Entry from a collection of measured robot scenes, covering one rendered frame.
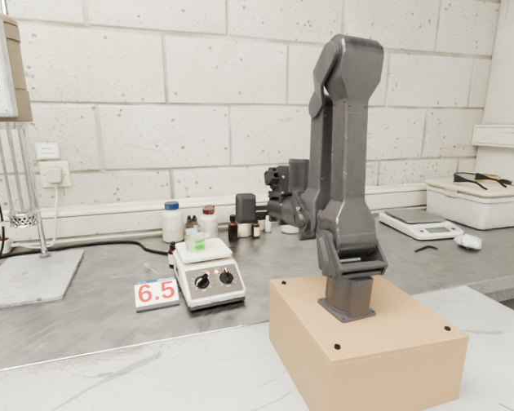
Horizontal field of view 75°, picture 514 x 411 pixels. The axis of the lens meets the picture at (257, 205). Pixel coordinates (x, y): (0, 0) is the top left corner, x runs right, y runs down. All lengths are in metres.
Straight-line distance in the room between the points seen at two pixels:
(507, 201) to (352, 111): 1.10
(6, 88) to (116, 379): 0.63
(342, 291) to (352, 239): 0.08
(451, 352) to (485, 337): 0.24
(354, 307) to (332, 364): 0.10
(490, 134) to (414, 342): 1.46
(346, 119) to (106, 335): 0.57
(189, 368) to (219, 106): 0.92
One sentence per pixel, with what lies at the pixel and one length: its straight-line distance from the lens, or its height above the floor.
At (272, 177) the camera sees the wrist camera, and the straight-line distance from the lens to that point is 0.66.
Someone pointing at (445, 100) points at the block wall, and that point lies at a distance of 1.79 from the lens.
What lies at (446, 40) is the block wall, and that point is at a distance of 1.80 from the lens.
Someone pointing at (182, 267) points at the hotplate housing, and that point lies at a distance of 0.80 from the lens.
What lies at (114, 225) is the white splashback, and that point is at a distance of 1.26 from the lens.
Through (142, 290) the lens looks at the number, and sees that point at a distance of 0.81.
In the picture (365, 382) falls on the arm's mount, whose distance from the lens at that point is 0.50.
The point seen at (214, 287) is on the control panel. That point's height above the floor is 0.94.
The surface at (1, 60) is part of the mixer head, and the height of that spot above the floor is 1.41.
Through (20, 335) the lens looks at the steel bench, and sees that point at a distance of 0.81.
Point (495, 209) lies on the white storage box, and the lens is 1.51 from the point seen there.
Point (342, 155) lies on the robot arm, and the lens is 0.50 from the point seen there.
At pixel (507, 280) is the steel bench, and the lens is 1.11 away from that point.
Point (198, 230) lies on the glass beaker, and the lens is 0.80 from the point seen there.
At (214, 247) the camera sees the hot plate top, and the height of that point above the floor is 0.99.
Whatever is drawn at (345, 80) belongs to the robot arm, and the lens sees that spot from 0.50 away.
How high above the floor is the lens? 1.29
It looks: 14 degrees down
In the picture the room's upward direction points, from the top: straight up
